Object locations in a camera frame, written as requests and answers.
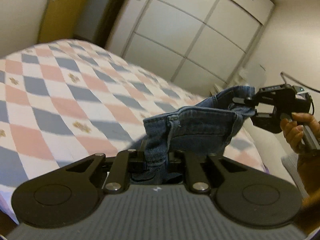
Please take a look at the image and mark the blue denim jeans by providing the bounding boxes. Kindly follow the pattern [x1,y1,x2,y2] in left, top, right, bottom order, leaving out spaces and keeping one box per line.
[131,86,255,185]

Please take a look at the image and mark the person's right hand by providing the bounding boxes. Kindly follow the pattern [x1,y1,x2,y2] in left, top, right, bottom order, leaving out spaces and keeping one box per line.
[280,113,319,154]

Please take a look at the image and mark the checkered pink blue bed quilt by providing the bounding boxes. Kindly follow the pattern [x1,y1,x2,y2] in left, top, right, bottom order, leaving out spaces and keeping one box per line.
[0,38,266,224]

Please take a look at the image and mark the white wardrobe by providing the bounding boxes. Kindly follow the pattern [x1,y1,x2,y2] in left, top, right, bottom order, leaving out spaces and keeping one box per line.
[106,0,274,96]

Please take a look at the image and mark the yellow wooden door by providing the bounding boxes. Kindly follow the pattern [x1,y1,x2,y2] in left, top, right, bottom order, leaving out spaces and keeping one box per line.
[37,0,87,43]

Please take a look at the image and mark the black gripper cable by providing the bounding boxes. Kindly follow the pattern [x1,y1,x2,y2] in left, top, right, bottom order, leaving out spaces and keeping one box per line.
[280,71,320,93]

